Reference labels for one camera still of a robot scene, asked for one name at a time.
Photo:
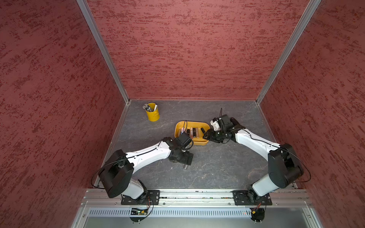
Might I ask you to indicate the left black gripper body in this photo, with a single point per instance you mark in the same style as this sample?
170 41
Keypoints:
182 157

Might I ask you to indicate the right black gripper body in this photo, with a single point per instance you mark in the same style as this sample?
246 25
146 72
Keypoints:
218 136

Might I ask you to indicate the beige lipstick tube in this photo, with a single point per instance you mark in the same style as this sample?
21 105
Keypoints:
197 132

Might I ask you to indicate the yellow plastic storage box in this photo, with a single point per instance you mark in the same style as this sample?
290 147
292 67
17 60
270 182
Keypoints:
189 124

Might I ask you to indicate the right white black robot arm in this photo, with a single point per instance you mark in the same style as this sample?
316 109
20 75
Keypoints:
284 167

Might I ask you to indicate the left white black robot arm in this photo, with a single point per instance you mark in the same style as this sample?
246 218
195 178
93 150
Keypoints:
116 174

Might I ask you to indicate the black rectangular block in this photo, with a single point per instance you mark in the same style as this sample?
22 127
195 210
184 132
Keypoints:
234 121

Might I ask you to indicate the yellow metal pen cup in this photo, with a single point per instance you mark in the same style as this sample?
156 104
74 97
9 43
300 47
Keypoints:
153 116

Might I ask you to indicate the pens in yellow cup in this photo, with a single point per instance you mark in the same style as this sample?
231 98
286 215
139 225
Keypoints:
150 107

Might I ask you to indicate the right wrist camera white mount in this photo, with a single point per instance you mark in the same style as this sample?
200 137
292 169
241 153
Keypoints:
215 124

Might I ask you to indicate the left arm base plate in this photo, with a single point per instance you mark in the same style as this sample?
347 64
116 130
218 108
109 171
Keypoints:
151 197

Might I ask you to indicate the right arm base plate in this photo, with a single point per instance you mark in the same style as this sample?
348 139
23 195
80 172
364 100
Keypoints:
250 198

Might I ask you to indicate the aluminium front rail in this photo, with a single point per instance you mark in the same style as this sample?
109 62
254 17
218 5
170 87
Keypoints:
287 198

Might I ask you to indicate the right aluminium corner post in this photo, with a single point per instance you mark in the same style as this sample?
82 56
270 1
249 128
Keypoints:
296 34

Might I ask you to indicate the aluminium corner post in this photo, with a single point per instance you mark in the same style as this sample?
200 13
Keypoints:
87 14
296 34

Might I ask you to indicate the left aluminium corner post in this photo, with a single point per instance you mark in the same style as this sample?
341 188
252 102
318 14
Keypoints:
87 14

